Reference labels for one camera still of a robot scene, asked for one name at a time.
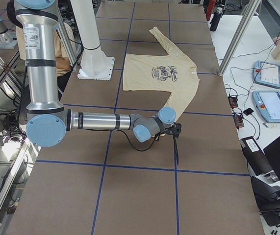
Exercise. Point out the black power adapter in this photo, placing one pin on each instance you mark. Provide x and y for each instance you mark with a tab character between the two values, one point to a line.
248	111

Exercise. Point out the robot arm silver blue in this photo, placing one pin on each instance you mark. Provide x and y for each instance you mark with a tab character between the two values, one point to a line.
48	121

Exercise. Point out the black box white label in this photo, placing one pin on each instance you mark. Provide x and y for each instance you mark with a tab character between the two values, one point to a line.
257	162

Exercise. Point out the aluminium frame post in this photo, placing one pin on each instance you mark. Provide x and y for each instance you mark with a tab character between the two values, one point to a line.
245	20

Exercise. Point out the white central pillar with base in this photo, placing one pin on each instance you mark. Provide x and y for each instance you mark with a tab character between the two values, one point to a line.
94	63

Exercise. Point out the red cylinder bottle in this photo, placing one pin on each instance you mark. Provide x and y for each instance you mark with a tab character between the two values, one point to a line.
209	10

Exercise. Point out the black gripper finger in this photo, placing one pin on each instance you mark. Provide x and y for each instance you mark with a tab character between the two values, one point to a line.
176	155

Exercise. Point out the black water bottle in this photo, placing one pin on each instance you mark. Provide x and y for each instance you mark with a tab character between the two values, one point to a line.
216	18

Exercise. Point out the cream long-sleeve printed shirt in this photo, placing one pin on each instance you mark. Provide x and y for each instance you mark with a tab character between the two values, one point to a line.
175	73

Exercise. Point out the far blue teach pendant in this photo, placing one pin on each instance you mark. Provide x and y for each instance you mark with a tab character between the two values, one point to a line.
267	74

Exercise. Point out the seated person beige shirt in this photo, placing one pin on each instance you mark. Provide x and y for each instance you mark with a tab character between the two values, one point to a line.
63	65

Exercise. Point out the near blue teach pendant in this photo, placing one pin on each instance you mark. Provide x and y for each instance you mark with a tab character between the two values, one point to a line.
268	104

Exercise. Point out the blue teach pendant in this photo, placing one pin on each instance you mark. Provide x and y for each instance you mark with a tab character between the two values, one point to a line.
268	104
267	74

